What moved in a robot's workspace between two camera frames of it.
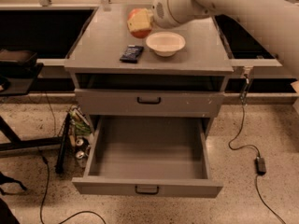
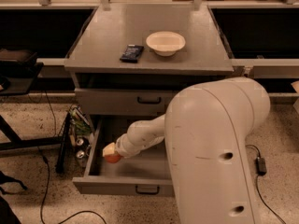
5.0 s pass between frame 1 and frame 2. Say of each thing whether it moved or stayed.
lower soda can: stayed
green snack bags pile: stayed
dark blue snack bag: stayed
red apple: moved
